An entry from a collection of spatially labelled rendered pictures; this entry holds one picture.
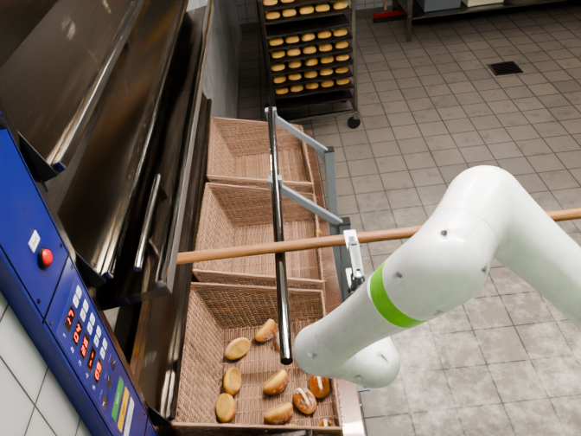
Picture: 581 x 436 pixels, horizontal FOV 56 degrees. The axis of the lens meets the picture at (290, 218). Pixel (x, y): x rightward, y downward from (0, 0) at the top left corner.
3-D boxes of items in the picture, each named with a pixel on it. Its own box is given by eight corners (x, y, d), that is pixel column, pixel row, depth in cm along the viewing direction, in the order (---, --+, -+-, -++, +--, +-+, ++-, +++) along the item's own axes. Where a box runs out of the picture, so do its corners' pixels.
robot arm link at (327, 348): (431, 335, 88) (427, 273, 95) (369, 319, 85) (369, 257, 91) (332, 387, 117) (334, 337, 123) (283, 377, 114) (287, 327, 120)
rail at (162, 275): (167, 286, 111) (157, 288, 111) (213, 3, 250) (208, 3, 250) (162, 279, 110) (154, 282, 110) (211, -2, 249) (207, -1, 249)
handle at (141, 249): (151, 285, 113) (143, 286, 113) (169, 190, 138) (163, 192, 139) (138, 266, 109) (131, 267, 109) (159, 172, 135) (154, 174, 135)
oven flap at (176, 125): (172, 294, 113) (83, 316, 115) (214, 8, 252) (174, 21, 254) (167, 286, 111) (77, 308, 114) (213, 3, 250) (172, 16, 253)
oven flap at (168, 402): (161, 423, 142) (112, 385, 130) (204, 104, 282) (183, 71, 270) (176, 418, 141) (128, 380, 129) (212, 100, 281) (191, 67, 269)
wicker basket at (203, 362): (188, 476, 166) (166, 427, 149) (201, 330, 210) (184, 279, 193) (347, 458, 165) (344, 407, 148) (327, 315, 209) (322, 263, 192)
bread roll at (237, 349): (255, 349, 197) (249, 348, 202) (245, 332, 196) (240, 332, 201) (233, 365, 192) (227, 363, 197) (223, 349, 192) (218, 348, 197)
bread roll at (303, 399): (289, 397, 182) (287, 387, 179) (306, 387, 184) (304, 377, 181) (303, 419, 175) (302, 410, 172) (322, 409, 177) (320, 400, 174)
